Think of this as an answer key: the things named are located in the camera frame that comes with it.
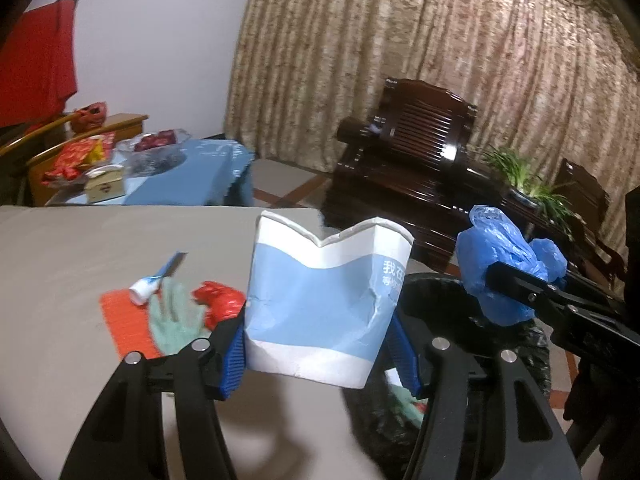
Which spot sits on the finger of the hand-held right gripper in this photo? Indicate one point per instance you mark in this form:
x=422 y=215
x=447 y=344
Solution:
x=592 y=287
x=530 y=287

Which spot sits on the green potted plant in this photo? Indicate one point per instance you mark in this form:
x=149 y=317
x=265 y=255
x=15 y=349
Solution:
x=520 y=167

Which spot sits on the orange foam net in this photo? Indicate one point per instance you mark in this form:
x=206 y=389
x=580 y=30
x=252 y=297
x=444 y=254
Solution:
x=125 y=320

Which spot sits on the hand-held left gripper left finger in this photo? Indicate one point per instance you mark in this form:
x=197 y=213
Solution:
x=232 y=360

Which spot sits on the green glove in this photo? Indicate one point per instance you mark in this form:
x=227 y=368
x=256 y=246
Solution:
x=407 y=407
x=172 y=315

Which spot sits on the red patterned bag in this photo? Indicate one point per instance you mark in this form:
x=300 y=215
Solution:
x=89 y=117

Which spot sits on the golden tissue box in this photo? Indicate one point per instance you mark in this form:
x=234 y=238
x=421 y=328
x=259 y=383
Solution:
x=104 y=186

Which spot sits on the red apple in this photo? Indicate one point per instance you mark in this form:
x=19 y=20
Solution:
x=145 y=142
x=165 y=137

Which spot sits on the blue covered side table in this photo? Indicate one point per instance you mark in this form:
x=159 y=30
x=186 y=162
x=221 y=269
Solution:
x=200 y=175

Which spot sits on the dark wooden armchair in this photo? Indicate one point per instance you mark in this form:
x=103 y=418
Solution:
x=400 y=185
x=585 y=195

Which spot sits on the dark wooden side table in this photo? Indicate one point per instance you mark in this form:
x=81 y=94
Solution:
x=515 y=220

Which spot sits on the black lined trash bin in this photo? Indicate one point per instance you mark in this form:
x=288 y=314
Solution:
x=440 y=300

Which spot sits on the blue plastic bag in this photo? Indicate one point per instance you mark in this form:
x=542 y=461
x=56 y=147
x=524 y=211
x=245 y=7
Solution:
x=485 y=255

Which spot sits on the light wooden cabinet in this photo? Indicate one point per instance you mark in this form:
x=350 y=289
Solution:
x=130 y=127

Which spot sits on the red gift packet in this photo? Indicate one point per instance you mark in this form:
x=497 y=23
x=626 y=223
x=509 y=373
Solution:
x=70 y=160

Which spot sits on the beige patterned curtain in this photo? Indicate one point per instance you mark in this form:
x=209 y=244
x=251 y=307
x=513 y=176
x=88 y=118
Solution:
x=425 y=35

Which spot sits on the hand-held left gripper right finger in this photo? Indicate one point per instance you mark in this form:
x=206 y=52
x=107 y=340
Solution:
x=404 y=355

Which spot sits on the red crumpled wrapper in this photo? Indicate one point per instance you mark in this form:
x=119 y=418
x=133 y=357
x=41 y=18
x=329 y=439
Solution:
x=220 y=302

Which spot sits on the yellow red snack bag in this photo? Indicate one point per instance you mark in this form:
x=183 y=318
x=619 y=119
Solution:
x=102 y=147

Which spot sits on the red cloth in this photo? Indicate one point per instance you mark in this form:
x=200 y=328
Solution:
x=35 y=60

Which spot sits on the blue white toothpaste tube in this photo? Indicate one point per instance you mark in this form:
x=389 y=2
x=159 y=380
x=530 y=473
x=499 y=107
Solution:
x=150 y=285

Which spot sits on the blue white paper cup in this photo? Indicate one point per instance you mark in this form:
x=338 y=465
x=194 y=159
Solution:
x=320 y=310

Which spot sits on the glass fruit bowl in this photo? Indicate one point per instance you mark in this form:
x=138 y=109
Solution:
x=150 y=157

